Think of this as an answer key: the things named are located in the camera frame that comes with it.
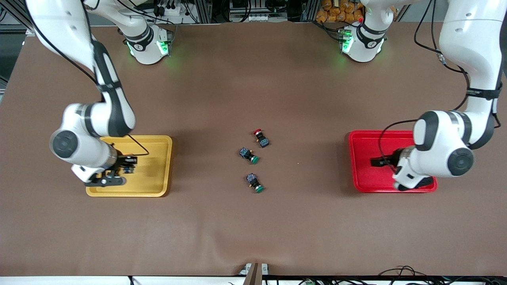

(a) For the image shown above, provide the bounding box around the white power strip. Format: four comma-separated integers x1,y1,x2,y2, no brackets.
152,2,191,17

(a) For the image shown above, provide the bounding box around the green mushroom push button switch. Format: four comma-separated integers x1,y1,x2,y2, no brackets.
246,173,265,194
238,147,261,165

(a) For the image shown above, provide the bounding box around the yellow plastic tray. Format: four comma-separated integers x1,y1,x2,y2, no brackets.
86,135,173,198

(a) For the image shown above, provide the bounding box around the red plastic tray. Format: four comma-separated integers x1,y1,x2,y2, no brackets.
348,130,438,194

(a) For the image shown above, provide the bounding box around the brown camera stand post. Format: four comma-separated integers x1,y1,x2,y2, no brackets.
239,262,271,285

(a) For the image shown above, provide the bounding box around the pile of orange bags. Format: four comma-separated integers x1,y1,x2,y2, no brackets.
316,0,366,23

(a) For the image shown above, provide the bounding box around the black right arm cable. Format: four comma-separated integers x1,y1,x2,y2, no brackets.
24,0,150,158

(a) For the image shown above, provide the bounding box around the red mushroom push button switch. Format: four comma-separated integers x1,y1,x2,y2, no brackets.
253,129,271,149

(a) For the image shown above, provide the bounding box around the black electronics box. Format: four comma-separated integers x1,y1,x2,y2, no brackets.
228,0,292,22

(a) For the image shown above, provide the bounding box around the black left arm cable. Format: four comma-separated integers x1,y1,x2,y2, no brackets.
377,0,503,171

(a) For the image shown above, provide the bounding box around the black cable bundle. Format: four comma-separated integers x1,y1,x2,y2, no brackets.
376,264,432,285

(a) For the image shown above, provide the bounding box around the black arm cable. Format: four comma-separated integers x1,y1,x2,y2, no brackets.
377,0,503,171
24,0,150,158

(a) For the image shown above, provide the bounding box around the brown table mat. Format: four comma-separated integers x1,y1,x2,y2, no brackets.
0,22,507,277

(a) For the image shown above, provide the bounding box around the aluminium frame post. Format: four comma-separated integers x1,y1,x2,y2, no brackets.
194,0,214,23
302,0,320,22

